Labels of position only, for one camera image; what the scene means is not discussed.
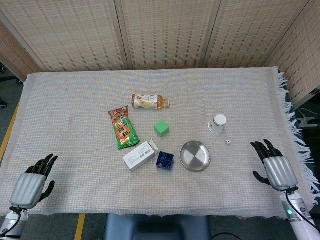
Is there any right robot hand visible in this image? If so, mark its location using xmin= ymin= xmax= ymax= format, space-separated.
xmin=250 ymin=139 xmax=300 ymax=192

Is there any tea bottle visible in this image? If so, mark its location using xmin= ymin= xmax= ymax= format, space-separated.
xmin=131 ymin=93 xmax=171 ymax=110

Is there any blue padded seat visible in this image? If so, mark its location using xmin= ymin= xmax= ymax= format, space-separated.
xmin=103 ymin=214 xmax=211 ymax=240

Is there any bamboo folding screen panel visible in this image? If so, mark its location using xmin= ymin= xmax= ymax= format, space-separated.
xmin=0 ymin=19 xmax=43 ymax=81
xmin=119 ymin=0 xmax=222 ymax=71
xmin=264 ymin=0 xmax=320 ymax=106
xmin=203 ymin=0 xmax=311 ymax=70
xmin=0 ymin=0 xmax=130 ymax=73

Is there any white paper cup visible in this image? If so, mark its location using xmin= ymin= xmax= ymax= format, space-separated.
xmin=208 ymin=114 xmax=228 ymax=135

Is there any blue plastic grid block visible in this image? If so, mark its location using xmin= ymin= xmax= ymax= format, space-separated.
xmin=155 ymin=150 xmax=175 ymax=171

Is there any green cube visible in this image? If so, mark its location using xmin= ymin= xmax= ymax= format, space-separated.
xmin=153 ymin=119 xmax=171 ymax=138

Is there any woven fringed tablecloth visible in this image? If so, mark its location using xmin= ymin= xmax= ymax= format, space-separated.
xmin=0 ymin=66 xmax=320 ymax=221

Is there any black floor cable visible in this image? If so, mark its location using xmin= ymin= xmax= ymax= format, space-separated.
xmin=211 ymin=232 xmax=241 ymax=240

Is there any white metal stand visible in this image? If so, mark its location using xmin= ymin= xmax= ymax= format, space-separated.
xmin=298 ymin=116 xmax=318 ymax=129

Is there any white cardboard box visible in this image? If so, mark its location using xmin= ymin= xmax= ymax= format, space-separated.
xmin=122 ymin=139 xmax=160 ymax=172

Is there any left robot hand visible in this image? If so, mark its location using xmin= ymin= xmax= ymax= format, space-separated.
xmin=9 ymin=154 xmax=59 ymax=210

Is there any green orange snack bag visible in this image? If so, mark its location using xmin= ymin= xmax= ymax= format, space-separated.
xmin=107 ymin=105 xmax=141 ymax=151

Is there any round metal plate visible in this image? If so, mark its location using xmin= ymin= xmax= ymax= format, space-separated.
xmin=179 ymin=140 xmax=211 ymax=173

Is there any black office chair base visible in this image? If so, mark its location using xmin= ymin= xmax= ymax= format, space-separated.
xmin=0 ymin=61 xmax=25 ymax=109

